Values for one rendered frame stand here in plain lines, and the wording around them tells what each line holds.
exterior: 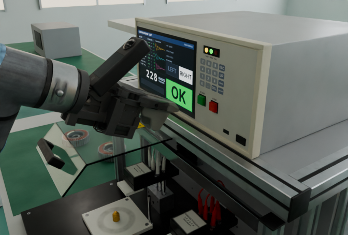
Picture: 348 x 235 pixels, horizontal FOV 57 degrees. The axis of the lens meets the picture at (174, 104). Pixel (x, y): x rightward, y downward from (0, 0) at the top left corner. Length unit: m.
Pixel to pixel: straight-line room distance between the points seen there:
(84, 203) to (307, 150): 0.69
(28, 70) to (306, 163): 0.47
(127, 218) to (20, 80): 0.61
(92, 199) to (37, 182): 0.25
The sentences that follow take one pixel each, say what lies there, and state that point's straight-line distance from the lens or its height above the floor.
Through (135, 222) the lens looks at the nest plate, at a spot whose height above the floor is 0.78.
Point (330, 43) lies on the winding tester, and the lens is 0.67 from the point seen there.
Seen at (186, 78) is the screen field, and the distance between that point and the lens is 0.69.
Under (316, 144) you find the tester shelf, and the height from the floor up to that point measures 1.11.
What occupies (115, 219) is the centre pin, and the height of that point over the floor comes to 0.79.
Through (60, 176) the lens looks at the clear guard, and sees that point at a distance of 0.73.
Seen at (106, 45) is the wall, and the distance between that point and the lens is 5.64.
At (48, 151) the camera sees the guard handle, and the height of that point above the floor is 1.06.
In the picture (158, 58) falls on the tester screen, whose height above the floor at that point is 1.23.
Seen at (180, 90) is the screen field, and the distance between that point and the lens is 0.72.
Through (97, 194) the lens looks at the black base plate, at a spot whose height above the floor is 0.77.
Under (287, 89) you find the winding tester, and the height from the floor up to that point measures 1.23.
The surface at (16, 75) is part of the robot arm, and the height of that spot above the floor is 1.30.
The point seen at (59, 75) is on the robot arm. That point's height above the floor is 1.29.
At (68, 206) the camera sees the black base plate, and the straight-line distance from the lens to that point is 1.06.
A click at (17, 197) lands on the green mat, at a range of 1.19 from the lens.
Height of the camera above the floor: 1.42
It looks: 22 degrees down
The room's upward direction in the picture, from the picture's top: straight up
